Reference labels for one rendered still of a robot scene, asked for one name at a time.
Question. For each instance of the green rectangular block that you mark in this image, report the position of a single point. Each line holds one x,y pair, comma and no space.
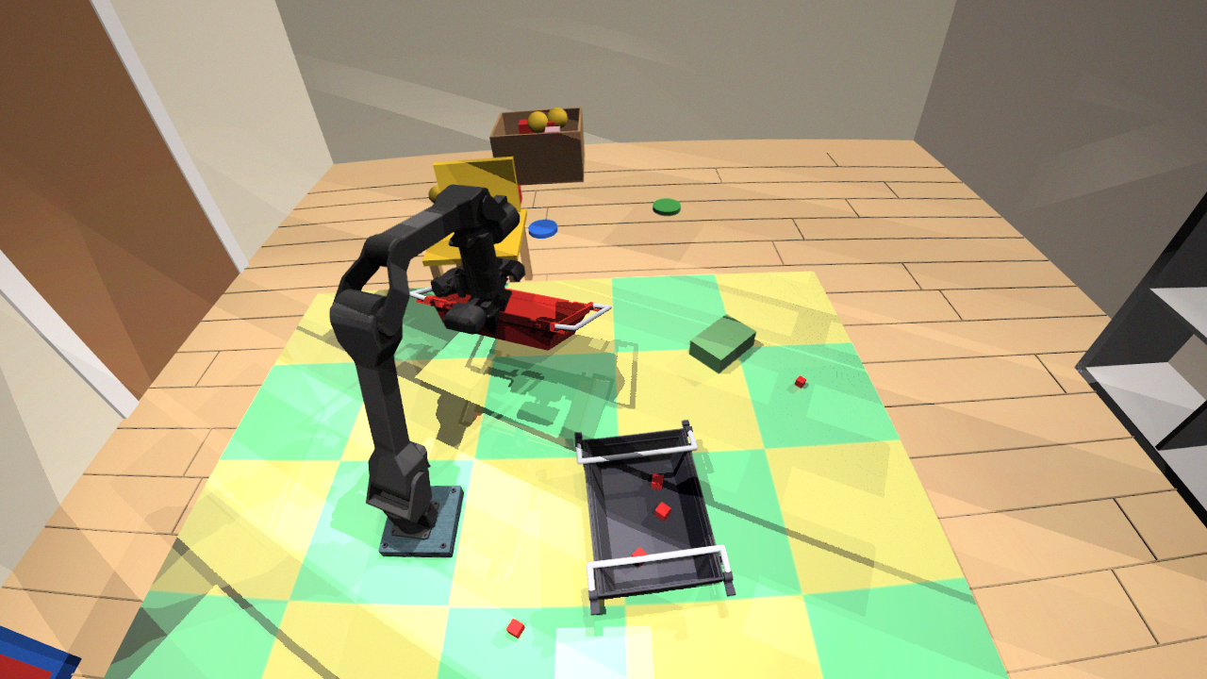
721,343

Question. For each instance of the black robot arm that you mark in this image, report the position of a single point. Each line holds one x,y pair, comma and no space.
369,327

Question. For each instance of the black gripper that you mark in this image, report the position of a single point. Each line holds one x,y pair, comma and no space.
485,285

